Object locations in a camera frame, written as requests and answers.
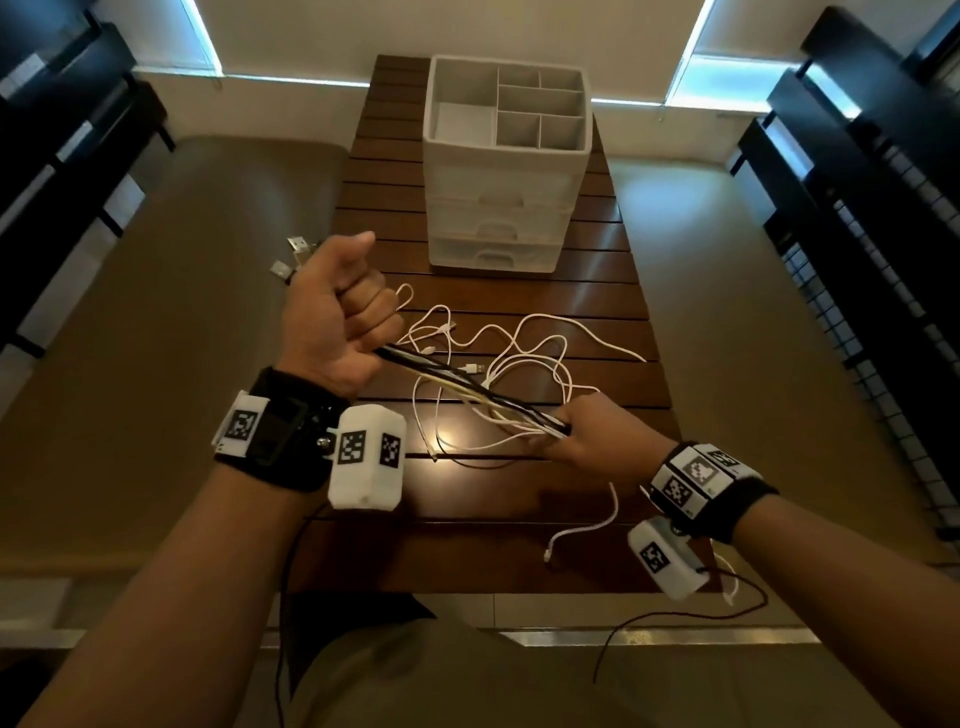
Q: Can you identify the person's right forearm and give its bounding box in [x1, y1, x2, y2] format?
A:
[731, 494, 960, 728]

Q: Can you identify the wooden slatted table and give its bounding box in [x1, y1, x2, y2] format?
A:
[288, 53, 721, 595]

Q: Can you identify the black left wristband with markers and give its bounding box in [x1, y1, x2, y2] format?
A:
[212, 367, 350, 494]

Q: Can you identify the person's right hand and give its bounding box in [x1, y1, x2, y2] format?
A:
[528, 392, 678, 487]

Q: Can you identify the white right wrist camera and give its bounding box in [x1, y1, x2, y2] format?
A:
[626, 515, 710, 603]

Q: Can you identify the person's left hand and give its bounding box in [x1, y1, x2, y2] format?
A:
[274, 230, 406, 399]

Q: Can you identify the wire mesh panel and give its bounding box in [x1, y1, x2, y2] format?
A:
[783, 142, 960, 530]

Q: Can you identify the person's dark trouser leg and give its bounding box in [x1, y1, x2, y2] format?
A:
[288, 592, 436, 691]

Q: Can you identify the black wristband with markers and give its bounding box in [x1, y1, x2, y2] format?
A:
[212, 367, 350, 494]
[648, 440, 780, 545]

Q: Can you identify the person's left forearm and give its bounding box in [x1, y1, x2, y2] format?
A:
[18, 464, 331, 728]

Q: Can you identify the white drawer organizer box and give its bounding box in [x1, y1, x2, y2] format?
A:
[422, 53, 594, 275]

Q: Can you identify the thin black camera wire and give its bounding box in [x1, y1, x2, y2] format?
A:
[274, 502, 331, 728]
[592, 566, 770, 684]

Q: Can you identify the black right wristband with markers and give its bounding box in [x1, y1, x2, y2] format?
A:
[648, 440, 780, 545]

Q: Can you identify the beige roller blind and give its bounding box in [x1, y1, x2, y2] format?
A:
[89, 0, 223, 76]
[183, 0, 714, 106]

